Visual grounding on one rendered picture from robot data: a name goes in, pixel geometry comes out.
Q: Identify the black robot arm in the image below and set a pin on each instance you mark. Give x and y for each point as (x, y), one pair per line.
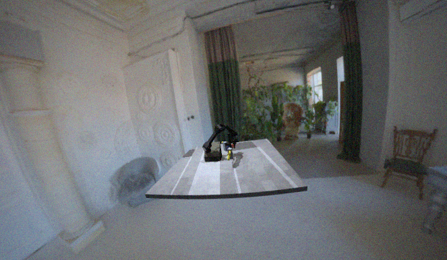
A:
(207, 145)

